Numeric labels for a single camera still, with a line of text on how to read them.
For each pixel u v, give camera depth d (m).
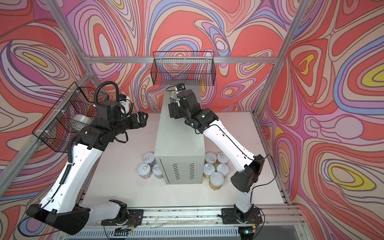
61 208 0.37
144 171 0.84
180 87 0.60
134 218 0.72
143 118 0.61
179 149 0.60
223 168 0.84
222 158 0.89
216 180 0.80
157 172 0.84
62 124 0.71
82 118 0.74
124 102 0.58
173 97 0.65
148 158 0.88
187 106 0.52
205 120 0.49
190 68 0.95
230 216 0.73
